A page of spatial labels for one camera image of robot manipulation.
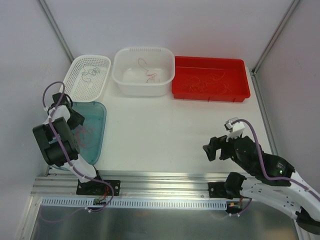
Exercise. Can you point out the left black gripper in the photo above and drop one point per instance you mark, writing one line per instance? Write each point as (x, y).
(75, 119)

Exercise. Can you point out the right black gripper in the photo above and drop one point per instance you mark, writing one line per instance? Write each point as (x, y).
(223, 148)

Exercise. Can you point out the white perforated plastic basket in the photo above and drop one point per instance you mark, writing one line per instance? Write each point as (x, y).
(86, 78)

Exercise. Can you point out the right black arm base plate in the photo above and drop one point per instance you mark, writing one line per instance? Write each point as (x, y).
(217, 190)

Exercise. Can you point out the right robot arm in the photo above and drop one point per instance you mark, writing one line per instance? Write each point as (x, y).
(277, 183)

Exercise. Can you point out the red plastic tray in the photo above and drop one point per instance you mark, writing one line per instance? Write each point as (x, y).
(210, 79)

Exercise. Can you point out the teal translucent plastic bin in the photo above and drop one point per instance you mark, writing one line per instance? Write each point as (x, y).
(90, 135)

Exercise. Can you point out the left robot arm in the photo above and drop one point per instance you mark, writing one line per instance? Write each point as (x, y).
(57, 143)

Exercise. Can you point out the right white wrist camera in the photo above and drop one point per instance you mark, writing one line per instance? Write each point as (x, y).
(235, 128)

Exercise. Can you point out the white slotted cable duct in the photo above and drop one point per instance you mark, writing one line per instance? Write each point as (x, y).
(133, 203)

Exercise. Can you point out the white plastic tub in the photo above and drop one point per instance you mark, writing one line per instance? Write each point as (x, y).
(144, 71)

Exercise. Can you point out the aluminium mounting rail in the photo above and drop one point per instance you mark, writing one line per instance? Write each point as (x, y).
(134, 185)

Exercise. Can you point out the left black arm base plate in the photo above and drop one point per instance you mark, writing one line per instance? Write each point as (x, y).
(93, 188)

